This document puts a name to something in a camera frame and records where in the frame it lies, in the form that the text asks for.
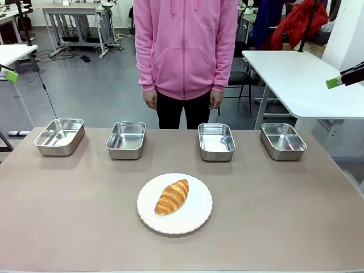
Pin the red jacket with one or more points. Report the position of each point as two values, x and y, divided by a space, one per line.
298 22

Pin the grey metal workbench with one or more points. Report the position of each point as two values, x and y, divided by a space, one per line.
71 11

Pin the blue cloth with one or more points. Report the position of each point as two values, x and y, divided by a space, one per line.
261 22

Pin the rectangular stainless steel container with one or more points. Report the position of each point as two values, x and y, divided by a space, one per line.
216 155
57 150
287 155
125 153

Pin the person's right hand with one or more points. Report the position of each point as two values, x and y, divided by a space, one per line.
150 99

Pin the black clamp pole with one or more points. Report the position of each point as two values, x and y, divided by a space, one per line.
308 22
25 25

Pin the golden croissant bread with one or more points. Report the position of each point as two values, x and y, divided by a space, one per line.
172 197

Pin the small white side table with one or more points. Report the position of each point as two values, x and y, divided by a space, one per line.
11 54

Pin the person's right forearm pink sleeve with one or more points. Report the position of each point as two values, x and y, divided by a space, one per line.
146 71

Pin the white scalloped plate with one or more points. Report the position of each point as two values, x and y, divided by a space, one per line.
193 210

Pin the person's left forearm pink sleeve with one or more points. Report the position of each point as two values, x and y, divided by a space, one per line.
223 71

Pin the black foot pedal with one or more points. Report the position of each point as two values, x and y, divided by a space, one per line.
85 58

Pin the black trousers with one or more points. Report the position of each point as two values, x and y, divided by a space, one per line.
170 113

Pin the person's left hand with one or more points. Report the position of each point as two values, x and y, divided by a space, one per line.
216 99

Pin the large white side table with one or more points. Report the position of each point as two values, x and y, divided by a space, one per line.
293 82

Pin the pink zip hoodie torso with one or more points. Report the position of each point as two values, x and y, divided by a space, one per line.
185 42

